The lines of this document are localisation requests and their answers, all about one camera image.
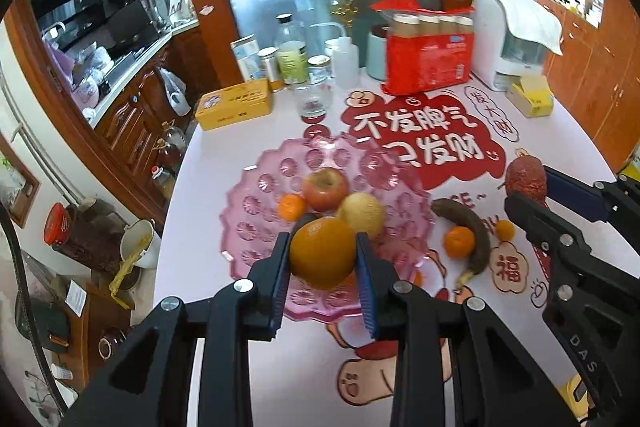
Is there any blue white carton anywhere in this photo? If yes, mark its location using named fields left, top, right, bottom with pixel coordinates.
left=231, top=34, right=266, bottom=82

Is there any red yellow apple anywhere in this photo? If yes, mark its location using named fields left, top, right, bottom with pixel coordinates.
left=302, top=168, right=351, bottom=212

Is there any white countertop appliance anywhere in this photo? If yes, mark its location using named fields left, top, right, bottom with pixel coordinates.
left=471, top=0, right=551, bottom=92

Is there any white plastic bag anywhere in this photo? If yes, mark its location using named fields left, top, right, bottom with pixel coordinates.
left=157, top=67, right=192, bottom=116

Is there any cooking oil bottle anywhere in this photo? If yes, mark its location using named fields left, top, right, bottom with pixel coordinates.
left=161, top=122, right=188, bottom=158

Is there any overripe brown banana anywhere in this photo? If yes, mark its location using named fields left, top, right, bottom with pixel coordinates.
left=431, top=198, right=493, bottom=290

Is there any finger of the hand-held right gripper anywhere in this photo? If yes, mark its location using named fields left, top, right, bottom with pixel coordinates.
left=504, top=193, right=601, bottom=288
left=544, top=166, right=640, bottom=253

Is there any yellow tissue box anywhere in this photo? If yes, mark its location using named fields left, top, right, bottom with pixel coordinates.
left=506, top=75, right=555, bottom=118

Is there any white enamel pot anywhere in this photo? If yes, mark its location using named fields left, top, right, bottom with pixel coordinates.
left=120, top=219, right=161, bottom=269

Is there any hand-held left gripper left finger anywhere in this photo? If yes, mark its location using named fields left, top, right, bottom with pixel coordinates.
left=60, top=231, right=292, bottom=427

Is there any yellow brush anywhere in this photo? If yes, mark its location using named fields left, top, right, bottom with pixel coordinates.
left=109, top=232, right=151, bottom=295

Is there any wooden wall cabinet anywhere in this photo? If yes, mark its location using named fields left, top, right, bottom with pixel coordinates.
left=537, top=0, right=640, bottom=172

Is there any dark purple passion fruit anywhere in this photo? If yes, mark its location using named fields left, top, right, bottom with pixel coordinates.
left=504, top=155, right=548, bottom=202

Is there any red lidded jar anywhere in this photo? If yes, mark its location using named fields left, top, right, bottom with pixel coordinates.
left=43, top=203, right=126, bottom=275

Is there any yellow pear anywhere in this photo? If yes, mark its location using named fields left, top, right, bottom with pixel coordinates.
left=336, top=192, right=386, bottom=233

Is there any metal can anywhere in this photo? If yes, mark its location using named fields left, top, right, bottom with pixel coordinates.
left=258, top=48, right=281, bottom=92

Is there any red pack of bottles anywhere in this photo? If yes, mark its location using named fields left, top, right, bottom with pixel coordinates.
left=371, top=0, right=476, bottom=95

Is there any yellow tin box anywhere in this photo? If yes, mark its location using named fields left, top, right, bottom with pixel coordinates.
left=195, top=78, right=273, bottom=131

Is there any small lidded glass jar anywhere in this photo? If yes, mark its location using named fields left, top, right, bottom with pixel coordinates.
left=307, top=55, right=332, bottom=84

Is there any teal canister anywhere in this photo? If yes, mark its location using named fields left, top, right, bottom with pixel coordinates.
left=366, top=24, right=392, bottom=82

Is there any clear bottle with green label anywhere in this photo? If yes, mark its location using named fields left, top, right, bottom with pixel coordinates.
left=275, top=13, right=308, bottom=85

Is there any white cloth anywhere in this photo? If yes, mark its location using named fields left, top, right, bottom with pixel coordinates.
left=492, top=0, right=563, bottom=55

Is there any pink glass fruit bowl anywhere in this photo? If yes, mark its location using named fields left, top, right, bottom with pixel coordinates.
left=220, top=134, right=436, bottom=323

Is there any white squeeze bottle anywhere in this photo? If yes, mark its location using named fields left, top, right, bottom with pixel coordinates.
left=325, top=39, right=360, bottom=88

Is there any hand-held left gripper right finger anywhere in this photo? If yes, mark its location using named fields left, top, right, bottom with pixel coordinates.
left=356, top=231, right=586, bottom=427

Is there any clear drinking glass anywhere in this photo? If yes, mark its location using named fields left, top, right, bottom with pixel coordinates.
left=295, top=79, right=333, bottom=124

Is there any orange tangerine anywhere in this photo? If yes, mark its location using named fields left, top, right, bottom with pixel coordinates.
left=278, top=193, right=307, bottom=223
left=290, top=217, right=358, bottom=290
left=445, top=226, right=476, bottom=259

